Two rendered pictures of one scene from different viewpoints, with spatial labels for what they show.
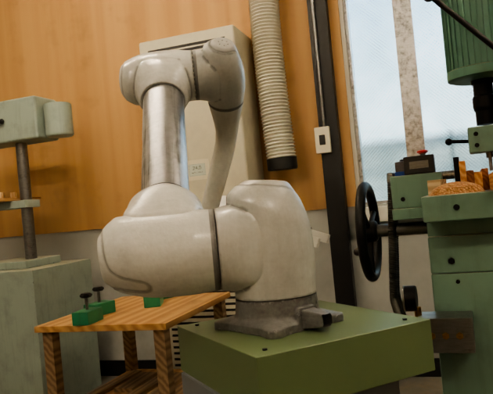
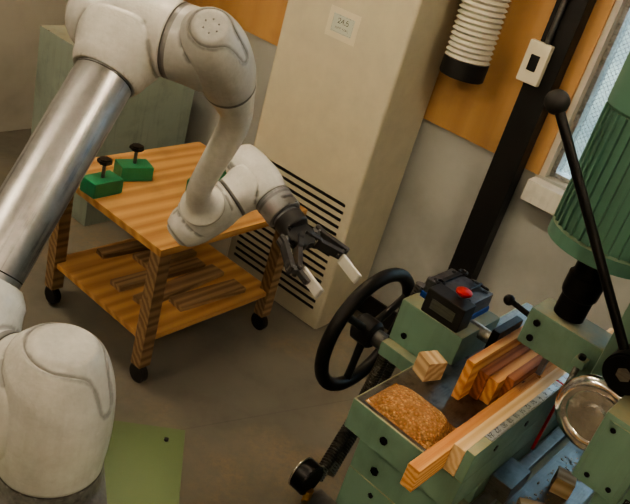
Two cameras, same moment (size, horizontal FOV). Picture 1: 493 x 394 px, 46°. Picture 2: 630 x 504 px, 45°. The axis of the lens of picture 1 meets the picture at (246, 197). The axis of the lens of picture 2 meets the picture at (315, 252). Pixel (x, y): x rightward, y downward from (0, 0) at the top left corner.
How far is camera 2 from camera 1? 0.95 m
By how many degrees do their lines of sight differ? 31
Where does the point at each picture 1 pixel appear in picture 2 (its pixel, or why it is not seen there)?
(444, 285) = (355, 486)
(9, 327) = not seen: hidden behind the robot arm
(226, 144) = (227, 131)
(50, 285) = not seen: hidden behind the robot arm
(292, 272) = (36, 475)
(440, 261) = (363, 461)
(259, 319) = not seen: outside the picture
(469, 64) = (572, 235)
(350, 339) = not seen: outside the picture
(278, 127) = (479, 15)
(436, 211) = (361, 426)
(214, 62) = (186, 51)
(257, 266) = not seen: outside the picture
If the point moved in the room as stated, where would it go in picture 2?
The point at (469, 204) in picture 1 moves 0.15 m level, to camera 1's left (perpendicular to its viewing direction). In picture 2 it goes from (398, 450) to (309, 407)
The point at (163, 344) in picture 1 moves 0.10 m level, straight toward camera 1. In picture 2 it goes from (156, 268) to (142, 283)
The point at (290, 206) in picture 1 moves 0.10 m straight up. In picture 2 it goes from (57, 408) to (65, 348)
